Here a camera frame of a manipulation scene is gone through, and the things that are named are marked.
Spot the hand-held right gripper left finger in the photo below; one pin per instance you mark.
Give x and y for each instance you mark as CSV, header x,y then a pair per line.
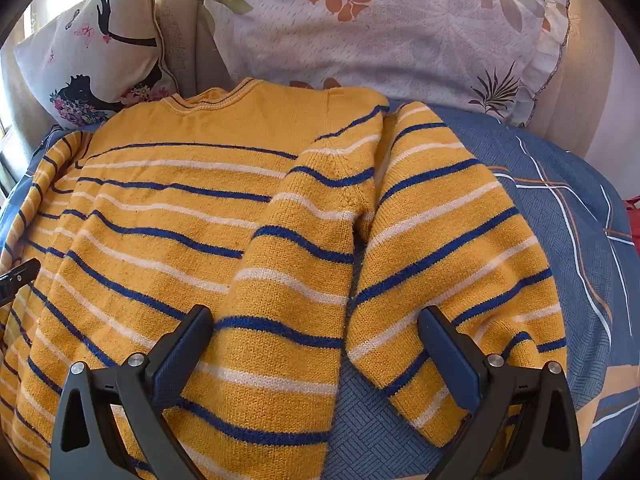
x,y
176,360

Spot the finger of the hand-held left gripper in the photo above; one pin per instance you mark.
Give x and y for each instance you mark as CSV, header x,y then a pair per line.
x,y
20,272

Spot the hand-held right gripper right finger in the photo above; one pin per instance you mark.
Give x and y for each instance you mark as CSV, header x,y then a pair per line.
x,y
456,360

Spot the yellow striped knit sweater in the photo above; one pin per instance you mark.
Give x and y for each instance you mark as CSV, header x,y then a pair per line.
x,y
240,260

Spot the blue plaid bed sheet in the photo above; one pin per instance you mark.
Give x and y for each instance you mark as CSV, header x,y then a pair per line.
x,y
565,220

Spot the red object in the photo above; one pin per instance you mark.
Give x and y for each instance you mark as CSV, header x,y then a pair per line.
x,y
634,222

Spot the dancer print cushion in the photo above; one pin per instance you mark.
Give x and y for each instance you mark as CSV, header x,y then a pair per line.
x,y
95,55

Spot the floral leaf print pillow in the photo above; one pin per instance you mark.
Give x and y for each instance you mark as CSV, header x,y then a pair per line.
x,y
400,25

